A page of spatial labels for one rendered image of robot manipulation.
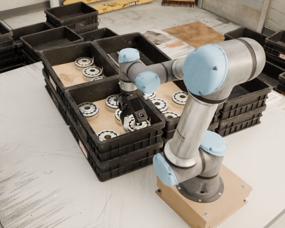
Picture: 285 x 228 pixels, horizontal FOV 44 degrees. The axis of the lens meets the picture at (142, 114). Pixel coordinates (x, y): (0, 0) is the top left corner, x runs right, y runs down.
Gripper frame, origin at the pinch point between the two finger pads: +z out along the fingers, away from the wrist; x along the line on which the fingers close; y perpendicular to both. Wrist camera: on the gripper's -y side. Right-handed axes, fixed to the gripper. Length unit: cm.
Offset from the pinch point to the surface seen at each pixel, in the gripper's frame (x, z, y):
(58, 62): 9, 2, 70
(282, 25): -280, 79, 158
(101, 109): 4.1, 4.1, 22.6
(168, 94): -31.0, 5.4, 19.9
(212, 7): -259, 91, 259
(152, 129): -4.8, -4.6, -8.6
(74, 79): 6, 4, 52
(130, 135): 5.1, -5.2, -8.6
